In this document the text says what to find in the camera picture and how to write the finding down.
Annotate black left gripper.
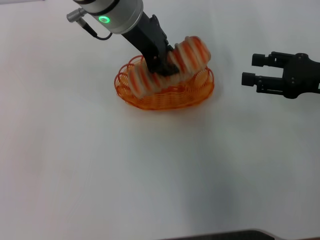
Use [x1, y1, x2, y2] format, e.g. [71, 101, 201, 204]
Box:
[119, 14, 180, 78]

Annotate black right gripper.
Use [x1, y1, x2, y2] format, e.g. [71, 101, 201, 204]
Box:
[241, 51, 320, 100]

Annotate orange striped bread loaf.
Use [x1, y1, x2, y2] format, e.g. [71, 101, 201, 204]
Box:
[127, 35, 212, 99]

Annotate orange woven plastic basket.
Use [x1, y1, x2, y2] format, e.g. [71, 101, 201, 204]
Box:
[114, 55, 215, 111]

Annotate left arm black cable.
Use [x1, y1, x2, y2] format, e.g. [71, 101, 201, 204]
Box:
[66, 7, 114, 41]

